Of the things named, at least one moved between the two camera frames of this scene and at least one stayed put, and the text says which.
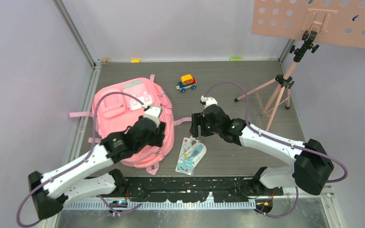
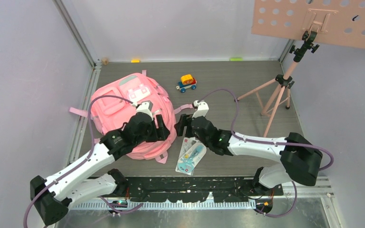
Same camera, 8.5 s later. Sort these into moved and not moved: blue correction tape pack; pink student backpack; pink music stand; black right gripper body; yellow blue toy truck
Moved: pink student backpack; black right gripper body
Not moved: blue correction tape pack; yellow blue toy truck; pink music stand
